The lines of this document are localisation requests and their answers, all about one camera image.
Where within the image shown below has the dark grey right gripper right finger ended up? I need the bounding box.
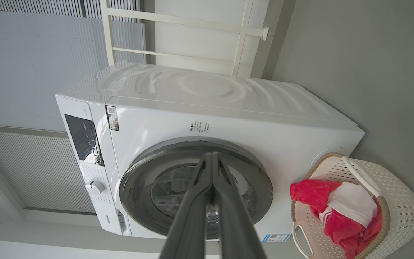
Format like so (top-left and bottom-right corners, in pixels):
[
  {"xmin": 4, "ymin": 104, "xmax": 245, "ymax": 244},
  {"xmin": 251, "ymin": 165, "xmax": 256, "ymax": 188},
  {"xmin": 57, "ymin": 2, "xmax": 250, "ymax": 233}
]
[{"xmin": 213, "ymin": 152, "xmax": 268, "ymax": 259}]

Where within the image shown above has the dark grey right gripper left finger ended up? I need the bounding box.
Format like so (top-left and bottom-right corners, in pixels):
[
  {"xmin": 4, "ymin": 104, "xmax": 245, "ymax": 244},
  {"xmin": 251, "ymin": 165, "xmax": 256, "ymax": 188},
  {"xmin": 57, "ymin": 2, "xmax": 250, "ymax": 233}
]
[{"xmin": 158, "ymin": 152, "xmax": 213, "ymax": 259}]

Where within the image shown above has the dark grey round washer door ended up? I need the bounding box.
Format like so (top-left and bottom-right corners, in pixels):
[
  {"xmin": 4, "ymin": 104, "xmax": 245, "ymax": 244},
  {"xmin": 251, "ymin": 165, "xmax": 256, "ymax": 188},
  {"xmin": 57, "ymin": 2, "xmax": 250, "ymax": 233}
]
[{"xmin": 119, "ymin": 140, "xmax": 274, "ymax": 240}]

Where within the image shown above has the red and white garment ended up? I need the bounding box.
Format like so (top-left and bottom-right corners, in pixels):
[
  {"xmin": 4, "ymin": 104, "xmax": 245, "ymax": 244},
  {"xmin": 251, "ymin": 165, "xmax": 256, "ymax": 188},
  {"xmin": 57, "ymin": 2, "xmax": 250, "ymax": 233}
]
[{"xmin": 290, "ymin": 179, "xmax": 383, "ymax": 259}]

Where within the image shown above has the white front-load washing machine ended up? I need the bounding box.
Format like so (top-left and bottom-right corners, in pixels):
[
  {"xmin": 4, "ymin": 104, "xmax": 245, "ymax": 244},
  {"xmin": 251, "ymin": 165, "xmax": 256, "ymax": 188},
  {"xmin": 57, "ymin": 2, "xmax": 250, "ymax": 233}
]
[{"xmin": 55, "ymin": 60, "xmax": 365, "ymax": 242}]

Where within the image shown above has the cream perforated laundry basket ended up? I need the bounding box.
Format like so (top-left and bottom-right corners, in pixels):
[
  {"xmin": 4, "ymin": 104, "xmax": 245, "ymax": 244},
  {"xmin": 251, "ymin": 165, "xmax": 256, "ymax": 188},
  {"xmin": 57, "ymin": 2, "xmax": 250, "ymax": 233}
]
[{"xmin": 291, "ymin": 152, "xmax": 414, "ymax": 259}]

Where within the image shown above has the blue QR code sticker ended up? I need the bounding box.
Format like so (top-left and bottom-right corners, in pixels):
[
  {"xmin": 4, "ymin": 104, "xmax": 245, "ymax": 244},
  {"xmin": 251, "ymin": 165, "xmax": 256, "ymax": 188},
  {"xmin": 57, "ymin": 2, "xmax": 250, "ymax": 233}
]
[{"xmin": 263, "ymin": 234, "xmax": 291, "ymax": 242}]

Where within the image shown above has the white washer control knob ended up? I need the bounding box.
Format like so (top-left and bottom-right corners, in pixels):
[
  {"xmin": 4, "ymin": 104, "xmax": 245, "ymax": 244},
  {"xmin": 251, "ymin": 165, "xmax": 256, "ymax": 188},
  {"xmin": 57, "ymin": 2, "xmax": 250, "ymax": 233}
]
[{"xmin": 86, "ymin": 180, "xmax": 106, "ymax": 196}]

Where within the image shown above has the dark QR code sticker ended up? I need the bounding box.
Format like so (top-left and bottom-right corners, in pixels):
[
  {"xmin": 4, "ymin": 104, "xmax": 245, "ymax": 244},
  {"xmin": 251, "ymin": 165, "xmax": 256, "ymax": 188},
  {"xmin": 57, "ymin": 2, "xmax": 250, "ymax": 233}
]
[{"xmin": 106, "ymin": 106, "xmax": 120, "ymax": 132}]

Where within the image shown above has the black washer display panel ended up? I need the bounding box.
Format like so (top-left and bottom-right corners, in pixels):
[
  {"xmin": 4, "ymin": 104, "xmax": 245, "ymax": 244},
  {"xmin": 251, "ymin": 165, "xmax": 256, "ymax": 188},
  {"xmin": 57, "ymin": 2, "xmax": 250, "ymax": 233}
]
[{"xmin": 65, "ymin": 114, "xmax": 104, "ymax": 166}]

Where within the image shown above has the white pleated window blind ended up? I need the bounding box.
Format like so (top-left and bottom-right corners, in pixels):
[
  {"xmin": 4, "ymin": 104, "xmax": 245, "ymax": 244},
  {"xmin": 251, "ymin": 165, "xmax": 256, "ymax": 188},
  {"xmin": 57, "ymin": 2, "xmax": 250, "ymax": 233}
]
[{"xmin": 0, "ymin": 0, "xmax": 146, "ymax": 213}]

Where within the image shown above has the white metal rack frame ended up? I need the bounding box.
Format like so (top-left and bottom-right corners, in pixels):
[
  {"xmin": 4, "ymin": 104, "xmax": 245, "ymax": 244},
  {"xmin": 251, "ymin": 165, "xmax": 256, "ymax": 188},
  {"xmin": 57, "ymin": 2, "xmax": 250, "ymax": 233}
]
[{"xmin": 99, "ymin": 0, "xmax": 269, "ymax": 76}]

